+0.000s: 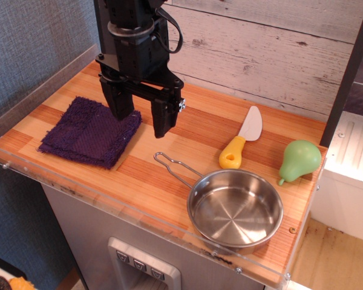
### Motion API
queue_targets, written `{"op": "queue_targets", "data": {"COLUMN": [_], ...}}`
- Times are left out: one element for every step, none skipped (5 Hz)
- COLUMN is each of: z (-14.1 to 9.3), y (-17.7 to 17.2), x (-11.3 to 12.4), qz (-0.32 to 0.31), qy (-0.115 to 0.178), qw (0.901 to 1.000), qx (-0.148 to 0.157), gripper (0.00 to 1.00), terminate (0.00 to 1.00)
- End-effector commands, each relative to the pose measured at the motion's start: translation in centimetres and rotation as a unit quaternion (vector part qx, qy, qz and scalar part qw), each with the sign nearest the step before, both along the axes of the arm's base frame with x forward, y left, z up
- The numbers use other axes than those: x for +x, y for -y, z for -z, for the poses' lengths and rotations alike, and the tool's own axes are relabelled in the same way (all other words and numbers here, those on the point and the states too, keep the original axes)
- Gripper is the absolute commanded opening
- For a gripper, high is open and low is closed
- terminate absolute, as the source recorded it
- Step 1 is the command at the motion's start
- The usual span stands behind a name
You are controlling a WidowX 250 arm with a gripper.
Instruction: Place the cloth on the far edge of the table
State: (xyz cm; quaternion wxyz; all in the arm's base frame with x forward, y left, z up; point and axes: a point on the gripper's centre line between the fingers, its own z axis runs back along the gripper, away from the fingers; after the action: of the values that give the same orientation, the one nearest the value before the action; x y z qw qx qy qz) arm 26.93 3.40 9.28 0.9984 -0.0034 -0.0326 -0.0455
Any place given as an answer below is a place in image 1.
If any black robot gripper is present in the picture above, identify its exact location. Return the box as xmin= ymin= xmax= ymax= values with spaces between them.
xmin=96 ymin=18 xmax=183 ymax=138

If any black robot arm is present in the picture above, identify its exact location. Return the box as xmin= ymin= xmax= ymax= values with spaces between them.
xmin=96 ymin=1 xmax=185 ymax=138

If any folded purple cloth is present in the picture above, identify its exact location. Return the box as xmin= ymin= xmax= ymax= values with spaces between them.
xmin=38 ymin=97 xmax=142 ymax=169

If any stainless steel frying pan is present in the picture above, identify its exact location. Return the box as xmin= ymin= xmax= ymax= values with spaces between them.
xmin=154 ymin=152 xmax=284 ymax=254

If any grey toy fridge cabinet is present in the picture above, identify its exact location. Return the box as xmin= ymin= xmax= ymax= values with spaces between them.
xmin=44 ymin=186 xmax=283 ymax=289

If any silver dispenser panel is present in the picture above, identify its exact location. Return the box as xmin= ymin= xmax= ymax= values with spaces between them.
xmin=108 ymin=237 xmax=182 ymax=289

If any green toy pear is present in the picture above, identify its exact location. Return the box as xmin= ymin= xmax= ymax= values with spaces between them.
xmin=278 ymin=140 xmax=322 ymax=185

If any clear acrylic table guard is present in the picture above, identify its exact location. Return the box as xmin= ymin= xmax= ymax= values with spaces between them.
xmin=0 ymin=48 xmax=324 ymax=289

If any orange toy at corner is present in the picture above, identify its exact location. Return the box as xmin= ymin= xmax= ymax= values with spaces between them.
xmin=8 ymin=277 xmax=36 ymax=290

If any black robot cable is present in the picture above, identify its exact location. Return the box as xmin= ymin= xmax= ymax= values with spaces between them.
xmin=152 ymin=7 xmax=184 ymax=54

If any yellow handled toy knife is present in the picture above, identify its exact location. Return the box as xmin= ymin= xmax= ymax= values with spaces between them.
xmin=218 ymin=106 xmax=263 ymax=169

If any dark metal post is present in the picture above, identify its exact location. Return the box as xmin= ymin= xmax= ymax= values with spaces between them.
xmin=319 ymin=20 xmax=363 ymax=147

